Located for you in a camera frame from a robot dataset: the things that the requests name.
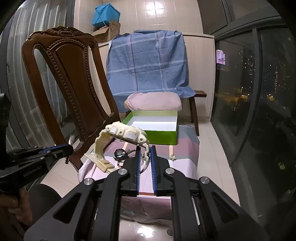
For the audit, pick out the blue plaid hanging cloth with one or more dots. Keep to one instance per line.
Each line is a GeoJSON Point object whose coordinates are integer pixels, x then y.
{"type": "Point", "coordinates": [147, 61]}

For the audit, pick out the carved brown wooden chair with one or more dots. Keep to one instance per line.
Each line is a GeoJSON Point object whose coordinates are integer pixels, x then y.
{"type": "Point", "coordinates": [65, 50]}

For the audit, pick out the person left hand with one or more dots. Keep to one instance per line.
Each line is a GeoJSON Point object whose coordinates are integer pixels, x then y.
{"type": "Point", "coordinates": [19, 207]}

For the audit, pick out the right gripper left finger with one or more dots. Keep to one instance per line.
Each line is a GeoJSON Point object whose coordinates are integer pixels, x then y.
{"type": "Point", "coordinates": [90, 211]}

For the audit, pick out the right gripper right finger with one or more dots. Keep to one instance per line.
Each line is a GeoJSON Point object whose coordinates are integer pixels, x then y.
{"type": "Point", "coordinates": [201, 210]}

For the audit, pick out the green open gift box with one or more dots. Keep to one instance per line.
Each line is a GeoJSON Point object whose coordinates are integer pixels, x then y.
{"type": "Point", "coordinates": [160, 126]}

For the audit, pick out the cream digital wristwatch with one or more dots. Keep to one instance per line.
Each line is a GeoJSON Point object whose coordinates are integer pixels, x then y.
{"type": "Point", "coordinates": [129, 134]}

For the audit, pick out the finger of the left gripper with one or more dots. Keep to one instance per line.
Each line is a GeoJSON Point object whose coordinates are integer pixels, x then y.
{"type": "Point", "coordinates": [58, 152]}

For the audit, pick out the small flower brooch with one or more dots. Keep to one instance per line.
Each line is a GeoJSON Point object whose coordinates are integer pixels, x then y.
{"type": "Point", "coordinates": [172, 157]}

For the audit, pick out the pink cushion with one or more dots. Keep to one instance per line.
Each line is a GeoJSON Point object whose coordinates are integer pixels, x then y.
{"type": "Point", "coordinates": [153, 101]}

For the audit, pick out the brown cardboard box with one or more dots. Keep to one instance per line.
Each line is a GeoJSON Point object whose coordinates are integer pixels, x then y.
{"type": "Point", "coordinates": [107, 33]}

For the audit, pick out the pink plaid table cloth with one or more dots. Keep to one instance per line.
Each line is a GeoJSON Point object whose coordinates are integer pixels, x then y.
{"type": "Point", "coordinates": [147, 208]}

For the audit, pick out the black digital wristwatch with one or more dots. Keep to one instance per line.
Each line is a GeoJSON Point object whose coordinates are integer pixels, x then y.
{"type": "Point", "coordinates": [120, 155]}

